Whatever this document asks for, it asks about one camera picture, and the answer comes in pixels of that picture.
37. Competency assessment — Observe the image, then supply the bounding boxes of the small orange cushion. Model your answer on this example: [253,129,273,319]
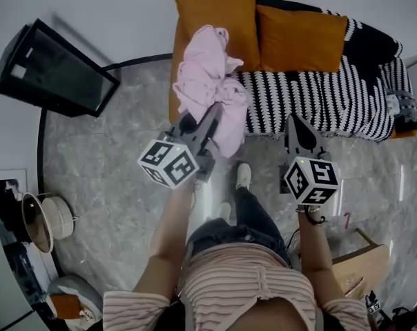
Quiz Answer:
[255,4,349,74]

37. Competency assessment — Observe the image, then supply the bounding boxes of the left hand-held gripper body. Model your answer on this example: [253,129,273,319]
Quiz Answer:
[137,102,223,190]

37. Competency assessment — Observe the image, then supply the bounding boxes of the black white patterned blanket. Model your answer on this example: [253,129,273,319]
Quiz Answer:
[231,0,416,143]

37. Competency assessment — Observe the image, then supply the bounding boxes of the pink striped shirt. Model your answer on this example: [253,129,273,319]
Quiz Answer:
[102,242,372,331]

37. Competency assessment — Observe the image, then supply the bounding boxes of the wooden chair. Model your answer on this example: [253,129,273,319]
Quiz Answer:
[331,228,391,302]

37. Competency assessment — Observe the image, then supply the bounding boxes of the black white wall picture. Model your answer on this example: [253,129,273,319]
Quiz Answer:
[0,178,35,246]

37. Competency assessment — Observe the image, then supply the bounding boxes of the grey round cushion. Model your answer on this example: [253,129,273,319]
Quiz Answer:
[47,274,105,330]

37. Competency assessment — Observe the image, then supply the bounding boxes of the white small item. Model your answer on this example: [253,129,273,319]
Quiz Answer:
[387,94,402,114]

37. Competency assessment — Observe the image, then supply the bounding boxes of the large orange cushion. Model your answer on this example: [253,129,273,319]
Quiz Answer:
[169,0,262,72]

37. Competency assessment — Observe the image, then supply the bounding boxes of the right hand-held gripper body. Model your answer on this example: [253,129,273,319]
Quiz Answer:
[279,114,340,205]

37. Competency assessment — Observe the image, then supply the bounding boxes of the black wrist band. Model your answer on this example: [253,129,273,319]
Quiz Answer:
[295,205,329,226]

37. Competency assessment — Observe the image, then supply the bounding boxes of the pink cloth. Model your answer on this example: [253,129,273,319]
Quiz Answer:
[173,24,250,159]

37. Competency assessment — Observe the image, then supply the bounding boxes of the white shoe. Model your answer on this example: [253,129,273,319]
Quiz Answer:
[235,162,253,191]
[216,201,233,221]

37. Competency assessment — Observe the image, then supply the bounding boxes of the dark jeans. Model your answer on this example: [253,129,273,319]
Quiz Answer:
[186,184,293,267]

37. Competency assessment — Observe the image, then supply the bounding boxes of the orange box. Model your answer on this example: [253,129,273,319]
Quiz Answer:
[50,294,82,321]

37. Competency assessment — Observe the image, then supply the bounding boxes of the person's right forearm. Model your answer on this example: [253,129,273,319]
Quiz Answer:
[294,203,346,306]

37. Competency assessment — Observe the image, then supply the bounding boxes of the person's left forearm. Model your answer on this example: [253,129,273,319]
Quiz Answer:
[132,179,196,298]

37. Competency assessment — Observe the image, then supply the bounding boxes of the orange sofa seat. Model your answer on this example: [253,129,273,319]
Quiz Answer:
[168,29,417,141]

